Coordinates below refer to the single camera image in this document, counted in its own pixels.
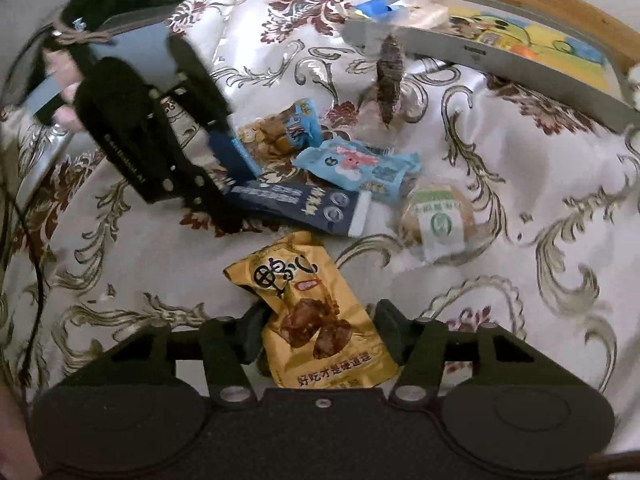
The rice cracker bar packet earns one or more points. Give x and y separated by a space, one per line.
425 12

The floral satin blanket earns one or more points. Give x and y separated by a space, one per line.
525 185

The blue orange nut snack packet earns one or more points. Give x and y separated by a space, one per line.
280 135

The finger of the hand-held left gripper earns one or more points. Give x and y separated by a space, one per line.
225 215
232 157

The round pastry clear packet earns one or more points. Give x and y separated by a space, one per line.
440 220

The light blue snack packet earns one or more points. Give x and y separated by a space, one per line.
350 165

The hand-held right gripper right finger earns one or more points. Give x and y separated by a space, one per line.
392 332

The grey shallow tray box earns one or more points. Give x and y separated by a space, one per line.
500 65

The dark blue snack packet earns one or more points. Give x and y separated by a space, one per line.
300 205

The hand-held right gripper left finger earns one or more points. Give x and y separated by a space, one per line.
252 335

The clear packet of dark snack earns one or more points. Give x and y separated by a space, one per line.
390 75

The golden braised snack packet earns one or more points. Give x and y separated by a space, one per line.
310 310

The person's left hand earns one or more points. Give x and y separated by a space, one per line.
67 105

